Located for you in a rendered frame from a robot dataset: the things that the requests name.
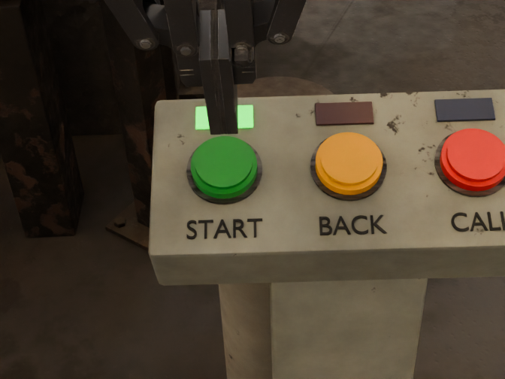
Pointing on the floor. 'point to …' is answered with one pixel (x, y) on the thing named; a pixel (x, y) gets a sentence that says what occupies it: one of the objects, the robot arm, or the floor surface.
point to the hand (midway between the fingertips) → (219, 75)
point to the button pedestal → (329, 228)
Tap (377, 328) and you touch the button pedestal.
